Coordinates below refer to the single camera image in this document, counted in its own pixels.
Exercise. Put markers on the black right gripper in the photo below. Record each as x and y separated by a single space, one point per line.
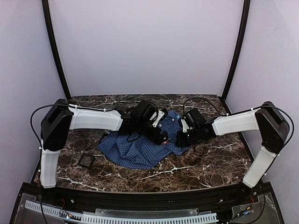
184 139

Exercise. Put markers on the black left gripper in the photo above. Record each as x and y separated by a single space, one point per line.
156 134

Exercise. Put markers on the blue checked shirt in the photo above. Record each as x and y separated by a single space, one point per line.
138 152

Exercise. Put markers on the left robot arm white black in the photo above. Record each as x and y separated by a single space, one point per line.
62 117

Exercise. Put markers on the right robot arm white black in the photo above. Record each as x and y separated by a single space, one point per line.
275 126

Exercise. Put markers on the black square box base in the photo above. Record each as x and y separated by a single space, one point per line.
103 136

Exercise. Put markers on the black square box lid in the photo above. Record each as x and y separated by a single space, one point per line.
86 160

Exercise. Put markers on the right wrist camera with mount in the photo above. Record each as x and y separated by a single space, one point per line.
185 127

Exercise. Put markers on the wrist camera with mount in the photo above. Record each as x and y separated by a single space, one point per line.
158 116
185 127

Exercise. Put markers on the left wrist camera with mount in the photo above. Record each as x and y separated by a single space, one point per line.
158 116

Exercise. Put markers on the black front aluminium rail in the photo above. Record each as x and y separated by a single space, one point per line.
203 199

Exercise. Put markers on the white slotted cable duct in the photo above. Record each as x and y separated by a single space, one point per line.
101 216

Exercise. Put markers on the right black frame post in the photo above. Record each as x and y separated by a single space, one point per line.
238 47

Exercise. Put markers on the black frame post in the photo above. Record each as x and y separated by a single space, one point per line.
238 47
54 48

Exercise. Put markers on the left black frame post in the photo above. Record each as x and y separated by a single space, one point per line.
54 48

